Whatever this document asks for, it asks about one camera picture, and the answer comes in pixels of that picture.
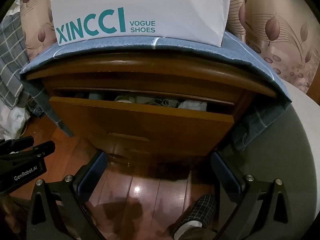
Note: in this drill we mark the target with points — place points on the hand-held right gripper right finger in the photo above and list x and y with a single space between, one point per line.
225 173

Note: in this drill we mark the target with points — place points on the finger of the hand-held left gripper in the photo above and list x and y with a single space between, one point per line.
42 148
20 143

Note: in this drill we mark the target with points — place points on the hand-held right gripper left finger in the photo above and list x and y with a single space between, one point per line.
93 172

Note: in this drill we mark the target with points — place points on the wooden drawer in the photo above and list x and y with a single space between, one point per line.
137 127

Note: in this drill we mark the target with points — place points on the white paper bag teal print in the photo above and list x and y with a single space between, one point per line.
175 5

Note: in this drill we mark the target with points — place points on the pale grey underwear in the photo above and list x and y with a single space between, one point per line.
95 96

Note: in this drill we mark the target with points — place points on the white underwear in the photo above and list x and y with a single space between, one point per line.
192 104

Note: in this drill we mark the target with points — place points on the white plastic bags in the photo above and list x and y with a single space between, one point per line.
15 120

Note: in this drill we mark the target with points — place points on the person's plaid trouser leg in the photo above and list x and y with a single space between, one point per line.
197 210

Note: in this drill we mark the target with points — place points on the bed with grey sheet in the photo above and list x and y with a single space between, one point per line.
275 142

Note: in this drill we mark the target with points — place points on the grey plaid cloth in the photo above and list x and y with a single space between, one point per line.
10 55

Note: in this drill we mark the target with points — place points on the wooden nightstand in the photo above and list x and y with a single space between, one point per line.
150 72

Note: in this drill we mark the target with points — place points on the large cardboard box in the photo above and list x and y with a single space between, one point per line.
125 46

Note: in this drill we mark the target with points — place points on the beige leaf print curtain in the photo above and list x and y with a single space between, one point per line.
275 30

